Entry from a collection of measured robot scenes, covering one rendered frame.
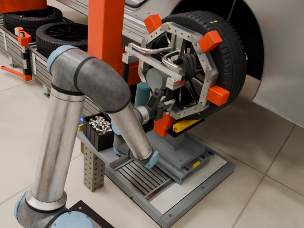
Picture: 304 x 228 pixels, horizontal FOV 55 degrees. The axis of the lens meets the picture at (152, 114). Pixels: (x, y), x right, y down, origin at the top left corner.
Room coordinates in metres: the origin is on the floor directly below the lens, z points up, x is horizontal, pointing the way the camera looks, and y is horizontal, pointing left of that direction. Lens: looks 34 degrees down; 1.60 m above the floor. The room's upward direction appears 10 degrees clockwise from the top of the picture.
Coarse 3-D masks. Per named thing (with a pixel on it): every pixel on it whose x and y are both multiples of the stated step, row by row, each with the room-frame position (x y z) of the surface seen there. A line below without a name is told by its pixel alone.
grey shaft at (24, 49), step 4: (20, 32) 2.53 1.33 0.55; (20, 36) 2.51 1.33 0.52; (24, 36) 2.53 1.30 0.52; (24, 48) 2.52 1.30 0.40; (24, 52) 2.51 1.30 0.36; (28, 52) 2.52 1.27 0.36; (24, 56) 2.50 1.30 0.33; (28, 56) 2.53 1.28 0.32; (24, 60) 2.51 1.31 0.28; (28, 60) 2.54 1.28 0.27; (24, 64) 2.51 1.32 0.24; (28, 64) 2.54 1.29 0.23; (24, 68) 2.51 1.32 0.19; (28, 68) 2.53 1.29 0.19; (24, 72) 2.50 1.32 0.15; (28, 72) 2.52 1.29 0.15
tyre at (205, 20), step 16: (176, 16) 1.70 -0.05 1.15; (192, 16) 1.65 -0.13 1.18; (208, 16) 1.70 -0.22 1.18; (224, 32) 1.61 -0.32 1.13; (224, 48) 1.50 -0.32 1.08; (240, 48) 1.62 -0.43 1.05; (224, 64) 1.46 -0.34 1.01; (240, 64) 1.56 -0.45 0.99; (224, 80) 1.44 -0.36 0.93; (240, 80) 1.54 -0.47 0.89; (208, 112) 1.46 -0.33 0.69
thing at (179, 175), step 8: (152, 128) 1.90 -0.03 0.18; (160, 160) 1.56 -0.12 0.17; (200, 160) 1.64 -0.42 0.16; (208, 160) 1.69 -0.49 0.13; (160, 168) 1.55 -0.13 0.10; (168, 168) 1.50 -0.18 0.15; (176, 168) 1.52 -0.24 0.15; (184, 168) 1.50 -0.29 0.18; (192, 168) 1.53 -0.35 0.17; (200, 168) 1.62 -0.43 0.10; (176, 176) 1.45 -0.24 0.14; (184, 176) 1.45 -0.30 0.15
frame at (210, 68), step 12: (168, 24) 1.62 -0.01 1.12; (156, 36) 1.67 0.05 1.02; (180, 36) 1.56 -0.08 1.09; (192, 36) 1.51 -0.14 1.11; (204, 60) 1.44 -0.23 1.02; (144, 72) 1.73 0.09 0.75; (204, 72) 1.43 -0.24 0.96; (216, 72) 1.43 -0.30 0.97; (204, 84) 1.42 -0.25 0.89; (204, 96) 1.40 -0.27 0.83; (192, 108) 1.44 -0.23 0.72; (204, 108) 1.41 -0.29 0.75
